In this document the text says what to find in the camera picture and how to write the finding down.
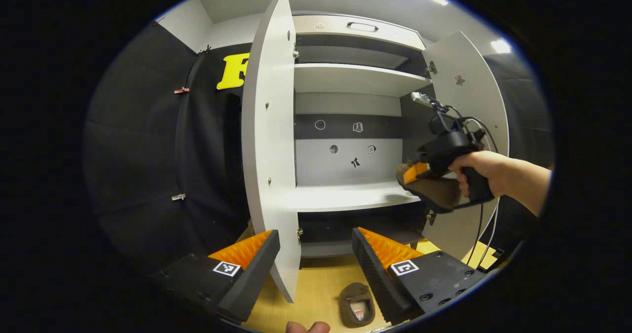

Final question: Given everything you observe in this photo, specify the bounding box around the white cable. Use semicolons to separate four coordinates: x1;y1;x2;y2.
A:
464;117;500;270

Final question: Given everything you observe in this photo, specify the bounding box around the white shoe cabinet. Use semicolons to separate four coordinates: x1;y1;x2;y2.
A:
291;13;437;259

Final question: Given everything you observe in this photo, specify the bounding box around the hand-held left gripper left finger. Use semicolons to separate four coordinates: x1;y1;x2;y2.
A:
151;229;281;324

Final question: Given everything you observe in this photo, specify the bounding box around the brown fuzzy shoe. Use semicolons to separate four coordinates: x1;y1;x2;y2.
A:
338;282;376;329
395;160;487;214

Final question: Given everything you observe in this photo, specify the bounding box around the white thin cabinet shelf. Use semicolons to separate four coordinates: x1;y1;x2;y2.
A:
294;63;433;98

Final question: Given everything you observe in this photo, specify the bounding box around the beige cabinet drawer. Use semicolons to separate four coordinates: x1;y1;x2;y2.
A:
294;15;426;51

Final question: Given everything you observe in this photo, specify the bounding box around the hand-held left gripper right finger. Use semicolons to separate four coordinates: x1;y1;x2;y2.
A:
352;227;487;325

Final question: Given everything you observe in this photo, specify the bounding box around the white thick cabinet shelf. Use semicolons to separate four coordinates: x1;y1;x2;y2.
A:
291;181;423;213

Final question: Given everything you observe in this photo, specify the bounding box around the white cabinet door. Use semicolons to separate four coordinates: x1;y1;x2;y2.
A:
241;0;302;304
421;30;510;260

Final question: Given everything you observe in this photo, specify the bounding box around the black cable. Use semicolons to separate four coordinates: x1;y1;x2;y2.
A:
464;202;487;267

